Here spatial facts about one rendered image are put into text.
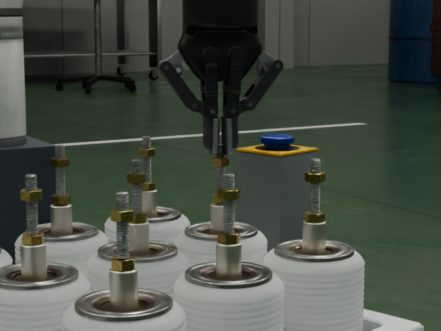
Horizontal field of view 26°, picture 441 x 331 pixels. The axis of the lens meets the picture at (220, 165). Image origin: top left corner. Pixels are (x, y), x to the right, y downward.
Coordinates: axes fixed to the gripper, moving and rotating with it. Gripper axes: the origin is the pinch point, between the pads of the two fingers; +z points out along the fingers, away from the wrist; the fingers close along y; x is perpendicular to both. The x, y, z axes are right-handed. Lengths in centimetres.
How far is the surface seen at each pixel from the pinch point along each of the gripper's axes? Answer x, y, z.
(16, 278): -13.6, -20.4, 10.0
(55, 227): 2.0, -16.8, 9.3
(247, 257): -4.3, 1.9, 11.7
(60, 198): 2.0, -16.2, 6.3
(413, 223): 107, 66, 36
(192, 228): 1.5, -2.7, 9.9
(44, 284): -17.1, -18.0, 9.6
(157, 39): 590, 69, 9
